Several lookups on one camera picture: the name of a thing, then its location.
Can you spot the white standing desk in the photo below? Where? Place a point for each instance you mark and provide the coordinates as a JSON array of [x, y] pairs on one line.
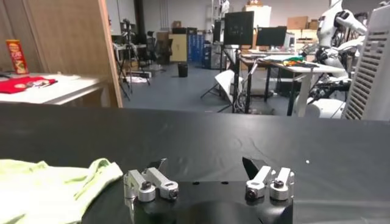
[[301, 88]]

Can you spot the cardboard box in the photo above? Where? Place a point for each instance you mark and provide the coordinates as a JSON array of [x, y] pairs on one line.
[[297, 22]]

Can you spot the red chips can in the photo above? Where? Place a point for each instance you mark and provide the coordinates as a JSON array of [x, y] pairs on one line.
[[17, 56]]

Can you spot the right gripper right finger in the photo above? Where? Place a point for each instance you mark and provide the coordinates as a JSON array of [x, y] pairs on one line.
[[274, 182]]

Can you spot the light green t-shirt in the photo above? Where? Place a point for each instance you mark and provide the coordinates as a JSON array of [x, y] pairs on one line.
[[45, 188]]

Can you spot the white humanoid robot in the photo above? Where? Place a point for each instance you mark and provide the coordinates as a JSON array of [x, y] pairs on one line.
[[329, 30]]

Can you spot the white reflector board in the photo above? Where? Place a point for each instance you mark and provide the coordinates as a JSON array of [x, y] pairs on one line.
[[227, 83]]

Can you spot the black monitor on stand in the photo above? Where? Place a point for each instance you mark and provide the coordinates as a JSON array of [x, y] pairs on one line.
[[239, 29]]

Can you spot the white air cooler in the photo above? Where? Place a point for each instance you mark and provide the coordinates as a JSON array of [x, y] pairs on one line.
[[371, 70]]

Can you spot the wooden partition screen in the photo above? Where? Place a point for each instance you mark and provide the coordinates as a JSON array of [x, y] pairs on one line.
[[76, 36]]

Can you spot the wide black monitor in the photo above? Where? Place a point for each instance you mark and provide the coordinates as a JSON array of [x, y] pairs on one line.
[[271, 36]]

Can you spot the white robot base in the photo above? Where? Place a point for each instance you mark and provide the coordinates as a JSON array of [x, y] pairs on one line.
[[326, 108]]

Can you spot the black tripod stand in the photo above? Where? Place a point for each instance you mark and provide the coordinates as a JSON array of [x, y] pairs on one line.
[[236, 79]]

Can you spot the red folded t-shirt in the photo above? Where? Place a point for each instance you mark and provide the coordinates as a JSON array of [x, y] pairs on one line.
[[21, 84]]

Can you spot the green cloth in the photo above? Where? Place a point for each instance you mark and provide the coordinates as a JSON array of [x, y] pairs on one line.
[[292, 60]]

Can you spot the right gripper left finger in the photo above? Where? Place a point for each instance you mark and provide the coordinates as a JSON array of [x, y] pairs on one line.
[[152, 182]]

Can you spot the black trash bin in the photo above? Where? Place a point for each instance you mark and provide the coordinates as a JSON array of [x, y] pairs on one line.
[[182, 70]]

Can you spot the white side table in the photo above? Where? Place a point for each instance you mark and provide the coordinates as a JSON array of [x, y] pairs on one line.
[[70, 88]]

